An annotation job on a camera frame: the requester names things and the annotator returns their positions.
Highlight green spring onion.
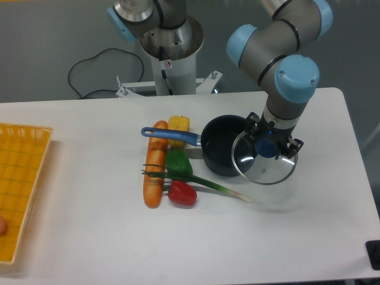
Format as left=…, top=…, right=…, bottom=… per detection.
left=142, top=164, right=260, bottom=204

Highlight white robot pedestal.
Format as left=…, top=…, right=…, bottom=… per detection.
left=115, top=16, right=224, bottom=98

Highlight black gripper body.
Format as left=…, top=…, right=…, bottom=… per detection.
left=254, top=118, right=295, bottom=153

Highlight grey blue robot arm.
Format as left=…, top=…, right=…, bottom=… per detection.
left=107, top=1, right=333, bottom=158

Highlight dark pot blue handle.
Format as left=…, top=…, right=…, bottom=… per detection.
left=141, top=115, right=245, bottom=177

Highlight black object at table edge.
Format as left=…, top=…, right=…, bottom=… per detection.
left=365, top=240, right=380, bottom=271

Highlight glass lid blue knob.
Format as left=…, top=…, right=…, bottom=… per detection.
left=232, top=131, right=298, bottom=185

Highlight red bell pepper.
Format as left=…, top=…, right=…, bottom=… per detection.
left=168, top=180, right=197, bottom=206

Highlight yellow plastic basket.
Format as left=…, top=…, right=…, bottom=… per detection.
left=1, top=123, right=53, bottom=265

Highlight green bell pepper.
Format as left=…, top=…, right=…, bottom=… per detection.
left=165, top=149, right=193, bottom=178

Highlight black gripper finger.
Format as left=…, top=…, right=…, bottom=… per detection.
left=245, top=112, right=259, bottom=140
left=275, top=138, right=304, bottom=160

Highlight black cable on floor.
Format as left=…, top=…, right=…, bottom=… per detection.
left=67, top=47, right=145, bottom=99

